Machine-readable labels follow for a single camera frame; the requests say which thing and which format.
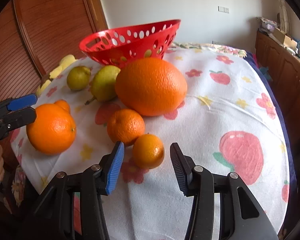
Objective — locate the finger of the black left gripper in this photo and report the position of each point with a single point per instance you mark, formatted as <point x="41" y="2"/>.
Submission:
<point x="15" y="120"/>

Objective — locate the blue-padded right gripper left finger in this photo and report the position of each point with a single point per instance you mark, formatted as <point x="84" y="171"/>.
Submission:
<point x="97" y="181"/>

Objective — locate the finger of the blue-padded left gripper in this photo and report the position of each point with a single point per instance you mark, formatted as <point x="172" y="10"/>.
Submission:
<point x="15" y="104"/>

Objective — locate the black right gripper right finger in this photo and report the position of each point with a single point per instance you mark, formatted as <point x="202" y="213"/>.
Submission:
<point x="197" y="182"/>

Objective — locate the medium orange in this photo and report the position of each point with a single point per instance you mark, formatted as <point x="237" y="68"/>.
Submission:
<point x="53" y="131"/>

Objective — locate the small tangerine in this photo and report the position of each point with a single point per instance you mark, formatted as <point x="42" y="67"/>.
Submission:
<point x="64" y="105"/>

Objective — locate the small smooth orange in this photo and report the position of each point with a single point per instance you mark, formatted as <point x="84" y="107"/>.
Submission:
<point x="148" y="151"/>

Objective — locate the dimpled mandarin orange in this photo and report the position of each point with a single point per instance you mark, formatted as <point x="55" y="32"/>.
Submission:
<point x="126" y="126"/>

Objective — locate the round green pear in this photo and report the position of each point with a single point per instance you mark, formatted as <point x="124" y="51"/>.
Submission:
<point x="78" y="78"/>

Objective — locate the green pear with stem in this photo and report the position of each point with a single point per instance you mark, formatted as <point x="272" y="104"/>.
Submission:
<point x="103" y="84"/>

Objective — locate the very large orange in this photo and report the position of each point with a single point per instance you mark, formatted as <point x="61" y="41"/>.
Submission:
<point x="151" y="86"/>

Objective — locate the white fruit-print cloth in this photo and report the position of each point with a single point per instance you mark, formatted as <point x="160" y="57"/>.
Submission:
<point x="227" y="123"/>

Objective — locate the wooden wardrobe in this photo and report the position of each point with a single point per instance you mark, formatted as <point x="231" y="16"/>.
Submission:
<point x="36" y="34"/>

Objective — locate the red perforated plastic basket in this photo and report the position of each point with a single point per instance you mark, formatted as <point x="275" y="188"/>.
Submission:
<point x="119" y="46"/>

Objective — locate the floral bed quilt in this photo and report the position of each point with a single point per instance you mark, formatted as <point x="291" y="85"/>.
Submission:
<point x="198" y="47"/>

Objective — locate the wooden low cabinet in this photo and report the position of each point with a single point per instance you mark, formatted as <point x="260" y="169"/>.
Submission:
<point x="284" y="69"/>

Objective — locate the cardboard box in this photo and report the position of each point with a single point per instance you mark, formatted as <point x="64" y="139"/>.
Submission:
<point x="284" y="39"/>

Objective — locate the white wall switch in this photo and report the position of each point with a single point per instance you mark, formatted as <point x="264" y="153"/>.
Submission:
<point x="223" y="9"/>

